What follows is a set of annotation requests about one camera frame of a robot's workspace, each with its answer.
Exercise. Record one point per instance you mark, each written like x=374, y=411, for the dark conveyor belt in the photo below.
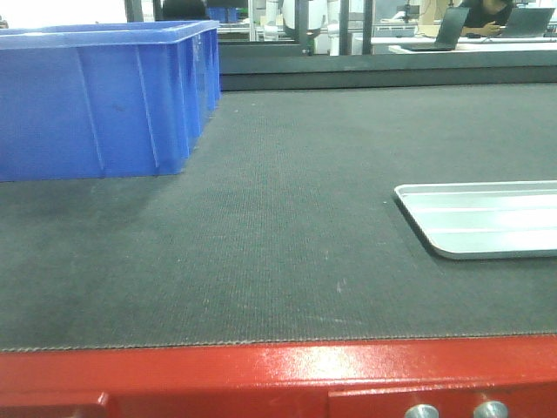
x=283, y=226

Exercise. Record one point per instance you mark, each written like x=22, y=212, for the large blue plastic crate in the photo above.
x=105, y=100

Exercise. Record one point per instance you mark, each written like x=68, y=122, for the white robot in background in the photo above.
x=303, y=21

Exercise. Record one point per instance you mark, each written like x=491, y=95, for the silver metal tray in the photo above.
x=484, y=220

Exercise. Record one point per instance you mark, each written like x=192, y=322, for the black laptop left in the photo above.
x=448, y=35

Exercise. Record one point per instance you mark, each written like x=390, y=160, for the left silver bolt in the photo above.
x=422, y=411

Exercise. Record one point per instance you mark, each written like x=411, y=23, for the silver bolt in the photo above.
x=422, y=411
x=491, y=409

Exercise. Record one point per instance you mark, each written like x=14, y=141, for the seated person in black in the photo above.
x=485, y=18

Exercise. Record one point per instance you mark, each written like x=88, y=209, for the right silver bolt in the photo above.
x=491, y=409

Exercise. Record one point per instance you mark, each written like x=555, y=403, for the grey laptop right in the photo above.
x=527, y=22

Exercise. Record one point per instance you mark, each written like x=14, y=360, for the red conveyor frame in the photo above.
x=373, y=378

